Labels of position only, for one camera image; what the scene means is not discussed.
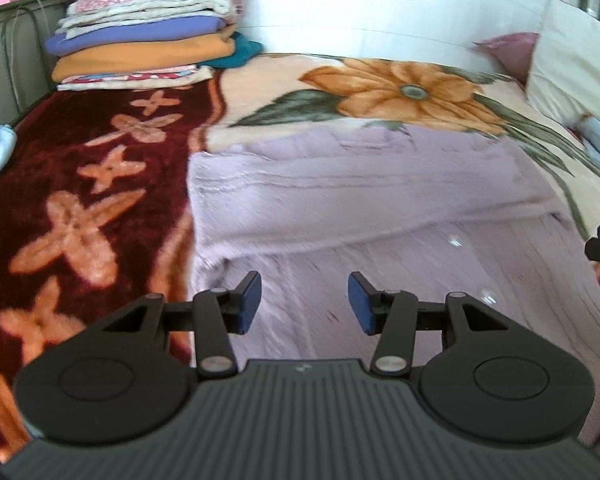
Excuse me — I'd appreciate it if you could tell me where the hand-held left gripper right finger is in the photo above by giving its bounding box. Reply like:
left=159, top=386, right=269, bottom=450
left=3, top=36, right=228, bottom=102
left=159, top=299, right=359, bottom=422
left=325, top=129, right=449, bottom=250
left=347, top=271, right=512, bottom=377

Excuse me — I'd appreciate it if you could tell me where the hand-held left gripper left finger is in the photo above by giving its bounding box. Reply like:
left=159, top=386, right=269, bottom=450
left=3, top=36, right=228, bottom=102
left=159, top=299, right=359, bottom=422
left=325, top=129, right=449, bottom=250
left=100, top=270, right=264, bottom=380

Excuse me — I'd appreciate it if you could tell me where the lilac towel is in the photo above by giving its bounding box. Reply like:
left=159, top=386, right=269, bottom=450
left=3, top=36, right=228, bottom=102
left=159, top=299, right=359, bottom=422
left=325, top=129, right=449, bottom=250
left=186, top=122, right=600, bottom=367

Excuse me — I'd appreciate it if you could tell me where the white pillow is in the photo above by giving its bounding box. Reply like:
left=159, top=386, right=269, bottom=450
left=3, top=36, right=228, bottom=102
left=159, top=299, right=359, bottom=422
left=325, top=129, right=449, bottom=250
left=524, top=0, right=600, bottom=130

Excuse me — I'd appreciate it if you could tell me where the floral fleece blanket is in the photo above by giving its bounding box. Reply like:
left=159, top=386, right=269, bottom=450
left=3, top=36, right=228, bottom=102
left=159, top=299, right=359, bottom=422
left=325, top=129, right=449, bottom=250
left=0, top=52, right=600, bottom=466

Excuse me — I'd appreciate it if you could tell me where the pink pillow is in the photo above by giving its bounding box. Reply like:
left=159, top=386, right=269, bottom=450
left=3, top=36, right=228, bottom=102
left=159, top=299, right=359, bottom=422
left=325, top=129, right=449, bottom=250
left=474, top=32, right=542, bottom=84

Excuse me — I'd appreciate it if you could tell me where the teal folded cloth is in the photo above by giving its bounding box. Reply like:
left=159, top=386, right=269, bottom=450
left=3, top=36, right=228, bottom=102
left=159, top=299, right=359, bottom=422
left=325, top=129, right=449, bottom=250
left=211, top=31, right=264, bottom=71

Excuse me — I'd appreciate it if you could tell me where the patterned folded sheet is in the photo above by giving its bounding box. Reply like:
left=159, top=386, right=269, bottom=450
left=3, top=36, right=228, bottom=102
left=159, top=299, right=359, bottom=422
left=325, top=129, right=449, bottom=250
left=56, top=63, right=217, bottom=92

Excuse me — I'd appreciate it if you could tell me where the orange folded cloth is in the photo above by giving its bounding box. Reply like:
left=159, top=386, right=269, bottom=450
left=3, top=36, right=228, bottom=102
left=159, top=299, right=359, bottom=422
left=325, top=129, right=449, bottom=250
left=51, top=32, right=239, bottom=84

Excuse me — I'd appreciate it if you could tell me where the purple folded cloth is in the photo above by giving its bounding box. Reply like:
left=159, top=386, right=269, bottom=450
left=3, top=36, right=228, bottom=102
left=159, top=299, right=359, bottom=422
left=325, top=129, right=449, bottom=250
left=44, top=14, right=229, bottom=57

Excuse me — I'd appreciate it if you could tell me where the cream folded blanket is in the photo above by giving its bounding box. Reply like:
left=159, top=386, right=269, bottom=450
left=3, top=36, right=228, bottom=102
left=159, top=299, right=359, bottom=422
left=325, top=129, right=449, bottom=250
left=57, top=0, right=239, bottom=37

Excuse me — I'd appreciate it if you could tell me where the dark metal bed frame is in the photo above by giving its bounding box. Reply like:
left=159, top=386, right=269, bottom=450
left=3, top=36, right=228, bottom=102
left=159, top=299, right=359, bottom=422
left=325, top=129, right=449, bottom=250
left=0, top=0, right=89, bottom=132

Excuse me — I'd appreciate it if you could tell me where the thin white cable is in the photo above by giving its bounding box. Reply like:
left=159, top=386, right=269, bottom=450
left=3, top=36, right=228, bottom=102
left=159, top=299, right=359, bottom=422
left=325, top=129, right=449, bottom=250
left=1, top=0, right=50, bottom=107

